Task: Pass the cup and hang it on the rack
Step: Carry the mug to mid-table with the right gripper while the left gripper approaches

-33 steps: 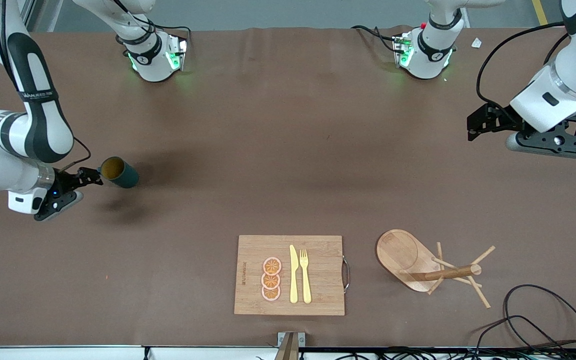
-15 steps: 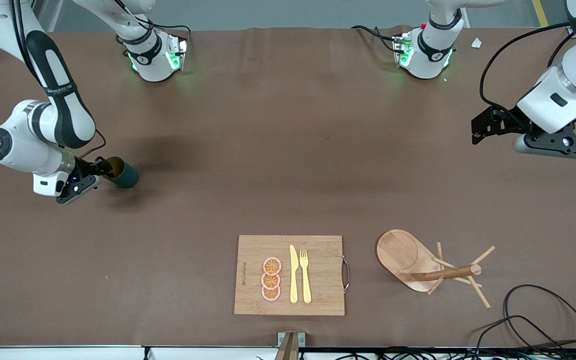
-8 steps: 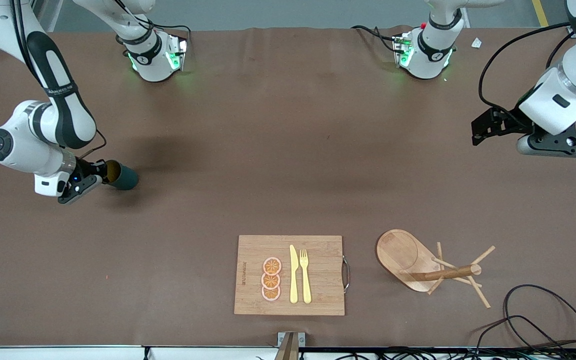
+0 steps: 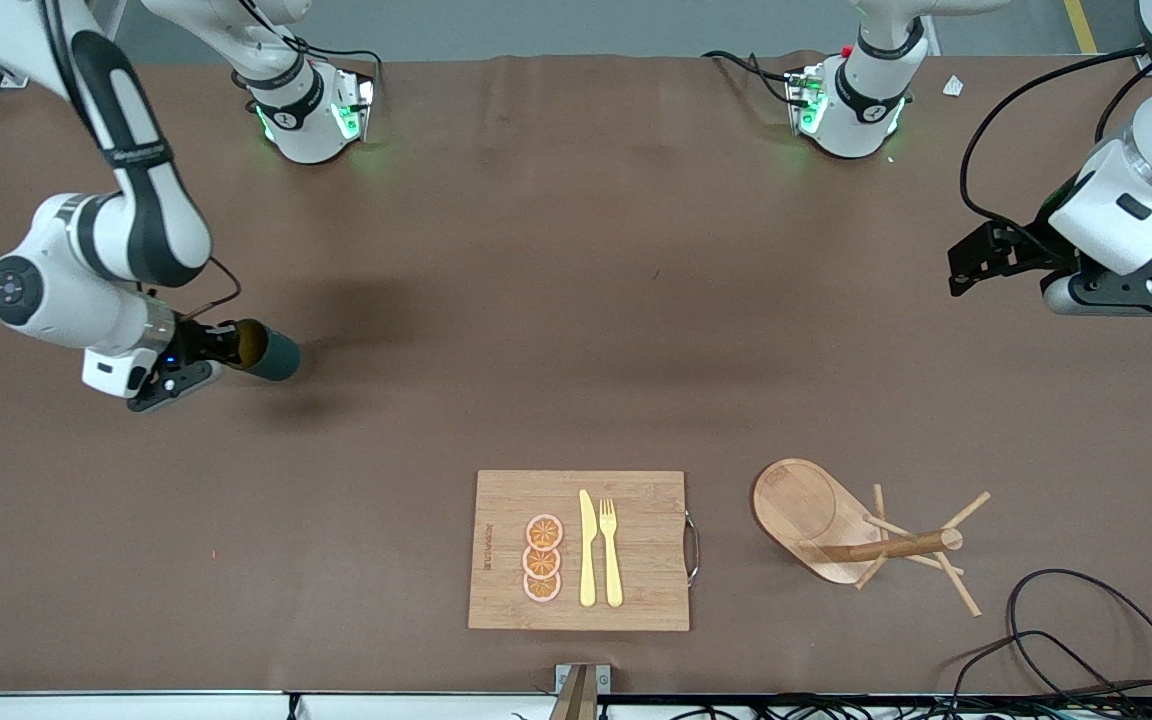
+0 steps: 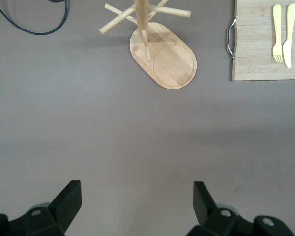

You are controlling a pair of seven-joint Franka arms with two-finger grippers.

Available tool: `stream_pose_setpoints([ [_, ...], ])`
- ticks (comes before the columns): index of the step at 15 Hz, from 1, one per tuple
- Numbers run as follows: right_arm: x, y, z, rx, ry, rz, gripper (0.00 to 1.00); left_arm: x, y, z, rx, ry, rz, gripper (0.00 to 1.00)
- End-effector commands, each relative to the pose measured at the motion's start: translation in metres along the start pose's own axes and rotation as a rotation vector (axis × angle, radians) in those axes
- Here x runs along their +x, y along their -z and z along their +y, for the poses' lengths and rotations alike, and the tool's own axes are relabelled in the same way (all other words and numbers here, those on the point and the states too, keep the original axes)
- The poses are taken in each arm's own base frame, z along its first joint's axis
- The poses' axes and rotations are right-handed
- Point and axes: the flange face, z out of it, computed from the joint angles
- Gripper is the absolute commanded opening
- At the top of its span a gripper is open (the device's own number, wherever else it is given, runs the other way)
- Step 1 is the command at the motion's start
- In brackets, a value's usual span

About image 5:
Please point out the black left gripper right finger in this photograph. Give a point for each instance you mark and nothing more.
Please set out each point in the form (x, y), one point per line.
(207, 211)

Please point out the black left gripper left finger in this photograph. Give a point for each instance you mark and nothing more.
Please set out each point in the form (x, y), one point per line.
(64, 209)

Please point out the wooden mug rack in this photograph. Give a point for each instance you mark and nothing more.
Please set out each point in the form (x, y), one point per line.
(172, 64)

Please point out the bamboo cutting board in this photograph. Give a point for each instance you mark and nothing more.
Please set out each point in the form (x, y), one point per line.
(255, 49)

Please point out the pale yellow knife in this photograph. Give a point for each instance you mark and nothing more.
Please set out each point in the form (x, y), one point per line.
(288, 44)

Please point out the pale yellow fork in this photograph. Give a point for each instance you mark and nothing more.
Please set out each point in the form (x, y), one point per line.
(277, 29)

